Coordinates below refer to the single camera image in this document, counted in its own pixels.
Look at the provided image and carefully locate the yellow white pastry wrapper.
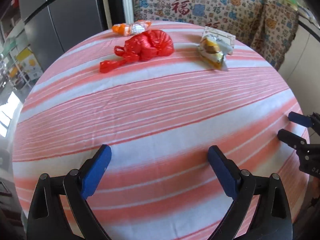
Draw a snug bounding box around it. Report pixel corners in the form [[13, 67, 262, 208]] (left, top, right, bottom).
[[197, 34, 233, 72]]

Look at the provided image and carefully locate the red plastic bag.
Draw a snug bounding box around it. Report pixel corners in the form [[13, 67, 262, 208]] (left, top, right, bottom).
[[99, 29, 175, 73]]

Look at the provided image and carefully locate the white kitchen cabinet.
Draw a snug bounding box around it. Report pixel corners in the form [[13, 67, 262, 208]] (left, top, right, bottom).
[[278, 16, 320, 114]]

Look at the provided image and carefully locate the folded patterned paper box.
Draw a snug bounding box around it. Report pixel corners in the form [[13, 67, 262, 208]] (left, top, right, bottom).
[[201, 26, 236, 48]]

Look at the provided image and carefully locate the patterned fu character blanket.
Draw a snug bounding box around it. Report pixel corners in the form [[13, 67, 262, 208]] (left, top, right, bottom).
[[133, 0, 298, 69]]

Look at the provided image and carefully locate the pink striped tablecloth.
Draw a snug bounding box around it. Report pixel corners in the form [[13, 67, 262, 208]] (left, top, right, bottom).
[[13, 22, 309, 239]]

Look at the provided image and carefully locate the yellow white cardboard box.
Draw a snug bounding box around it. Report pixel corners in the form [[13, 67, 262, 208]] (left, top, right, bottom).
[[16, 47, 43, 80]]

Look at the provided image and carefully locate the orange white snack wrapper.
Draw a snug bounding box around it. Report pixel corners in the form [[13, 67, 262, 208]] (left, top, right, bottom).
[[111, 21, 152, 36]]

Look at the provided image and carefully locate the grey refrigerator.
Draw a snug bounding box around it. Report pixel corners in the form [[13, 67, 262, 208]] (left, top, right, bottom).
[[19, 0, 107, 70]]

